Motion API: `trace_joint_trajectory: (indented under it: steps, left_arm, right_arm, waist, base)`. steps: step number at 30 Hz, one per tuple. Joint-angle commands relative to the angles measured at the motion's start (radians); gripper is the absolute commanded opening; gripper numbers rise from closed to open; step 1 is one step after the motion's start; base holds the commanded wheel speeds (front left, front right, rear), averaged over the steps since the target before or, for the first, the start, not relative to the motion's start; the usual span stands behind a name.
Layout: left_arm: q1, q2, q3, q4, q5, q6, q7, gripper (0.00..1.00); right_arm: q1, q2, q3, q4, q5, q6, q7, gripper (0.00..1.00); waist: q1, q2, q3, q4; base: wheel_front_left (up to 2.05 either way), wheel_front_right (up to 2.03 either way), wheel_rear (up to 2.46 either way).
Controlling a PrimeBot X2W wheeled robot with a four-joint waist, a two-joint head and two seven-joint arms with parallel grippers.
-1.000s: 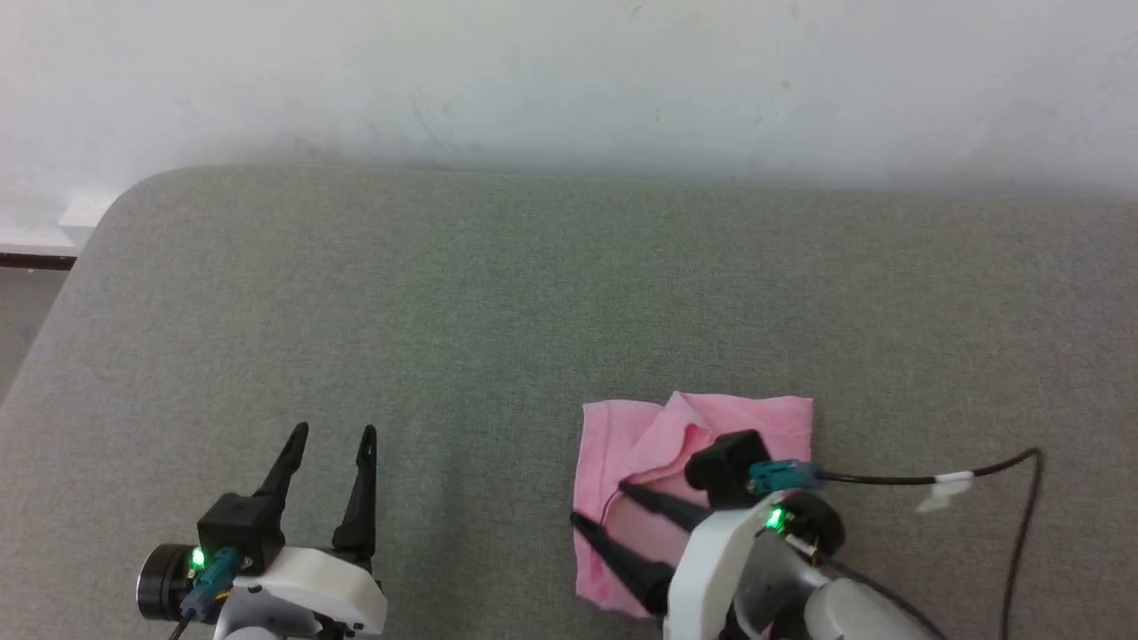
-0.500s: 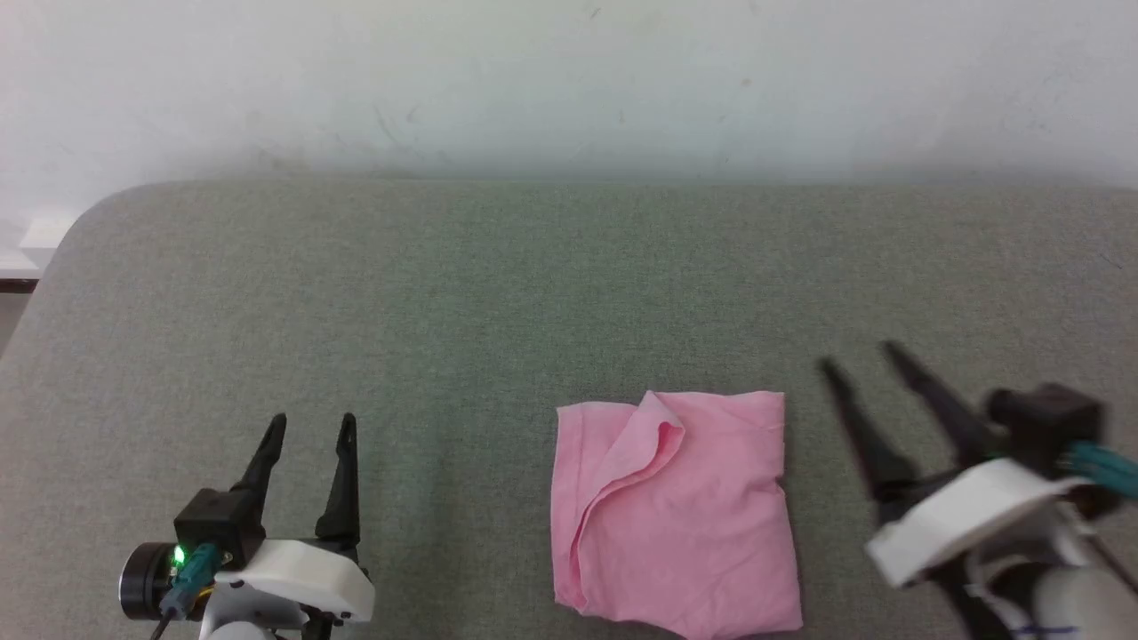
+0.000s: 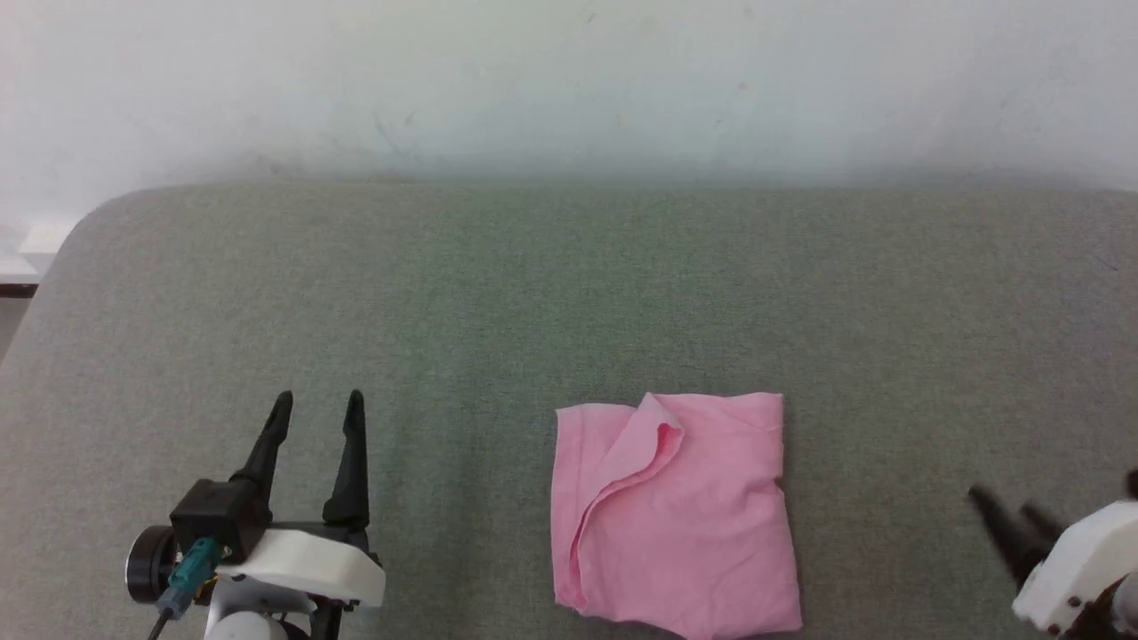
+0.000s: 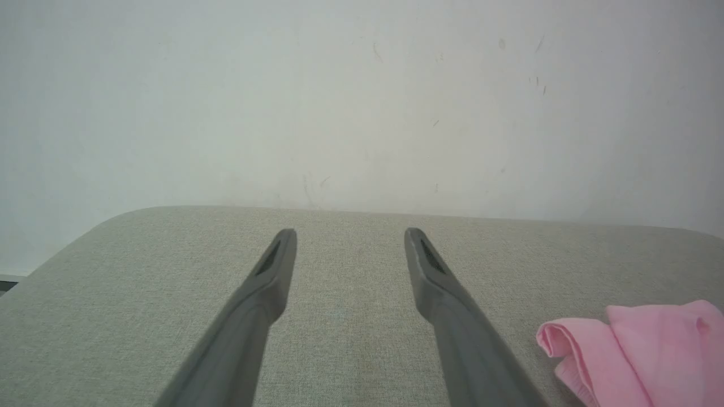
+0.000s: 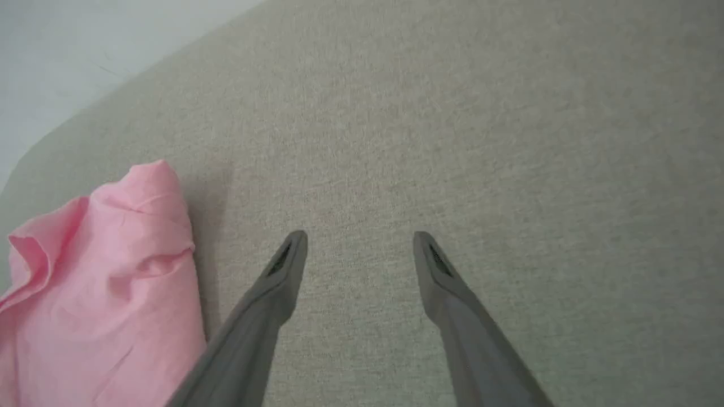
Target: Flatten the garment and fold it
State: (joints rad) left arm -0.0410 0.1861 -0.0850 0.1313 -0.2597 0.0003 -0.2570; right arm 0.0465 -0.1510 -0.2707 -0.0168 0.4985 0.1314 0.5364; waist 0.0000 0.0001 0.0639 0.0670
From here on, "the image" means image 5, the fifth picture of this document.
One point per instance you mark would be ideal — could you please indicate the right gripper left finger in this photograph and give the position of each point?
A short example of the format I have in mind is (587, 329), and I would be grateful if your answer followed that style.
(254, 333)

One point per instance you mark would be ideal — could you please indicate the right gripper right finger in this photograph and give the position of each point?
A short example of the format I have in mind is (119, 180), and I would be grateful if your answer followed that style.
(469, 339)

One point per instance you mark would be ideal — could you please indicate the pink garment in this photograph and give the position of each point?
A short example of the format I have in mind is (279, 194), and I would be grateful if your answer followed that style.
(96, 294)

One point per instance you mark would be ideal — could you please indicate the grey-green fabric sofa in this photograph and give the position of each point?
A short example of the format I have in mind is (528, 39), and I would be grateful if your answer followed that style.
(452, 141)

